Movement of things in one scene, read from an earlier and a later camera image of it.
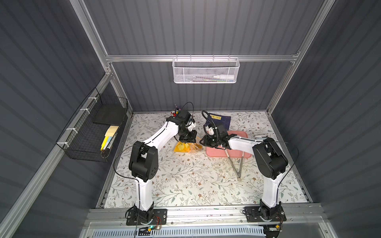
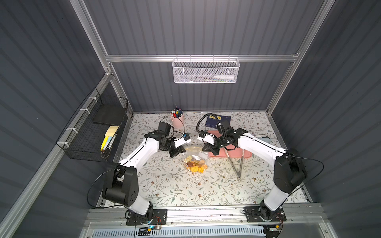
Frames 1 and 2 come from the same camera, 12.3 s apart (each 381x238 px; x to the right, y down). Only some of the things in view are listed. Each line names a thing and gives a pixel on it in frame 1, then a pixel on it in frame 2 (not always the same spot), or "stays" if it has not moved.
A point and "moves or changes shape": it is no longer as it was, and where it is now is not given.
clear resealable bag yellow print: (187, 147) moves or changes shape
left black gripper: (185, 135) -> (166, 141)
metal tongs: (238, 174) stays
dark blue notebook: (215, 119) stays
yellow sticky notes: (108, 136) stays
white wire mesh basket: (205, 70) stays
